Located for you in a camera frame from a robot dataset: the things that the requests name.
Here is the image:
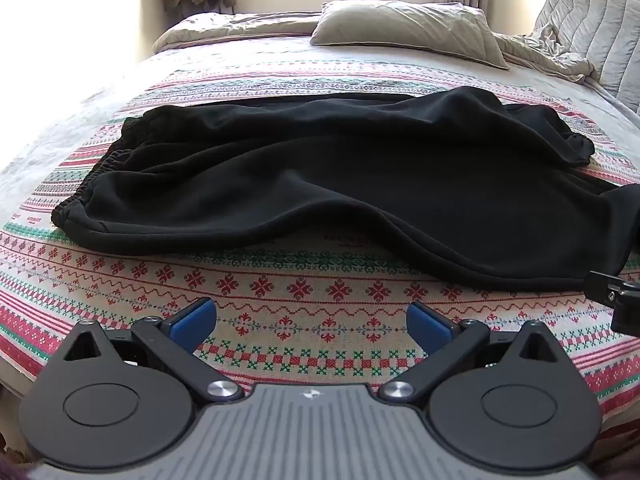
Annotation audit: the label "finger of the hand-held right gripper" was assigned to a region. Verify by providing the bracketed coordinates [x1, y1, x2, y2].
[584, 270, 640, 335]

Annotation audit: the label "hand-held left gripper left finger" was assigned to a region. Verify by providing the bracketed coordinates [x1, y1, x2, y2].
[62, 297, 246, 403]

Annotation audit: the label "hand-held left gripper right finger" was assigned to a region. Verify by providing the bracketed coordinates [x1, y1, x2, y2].
[377, 302, 563, 403]

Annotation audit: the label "black pants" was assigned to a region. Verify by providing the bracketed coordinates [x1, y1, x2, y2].
[50, 86, 640, 293]

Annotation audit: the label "patterned bedspread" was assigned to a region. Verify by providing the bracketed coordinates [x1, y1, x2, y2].
[0, 35, 640, 401]

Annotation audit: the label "grey quilted comforter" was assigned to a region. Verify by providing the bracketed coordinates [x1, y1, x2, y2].
[532, 0, 640, 116]

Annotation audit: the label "beige crumpled duvet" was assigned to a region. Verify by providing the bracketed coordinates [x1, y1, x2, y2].
[152, 10, 326, 53]

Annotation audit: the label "beige pillow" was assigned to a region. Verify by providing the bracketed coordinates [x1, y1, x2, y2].
[310, 0, 511, 70]

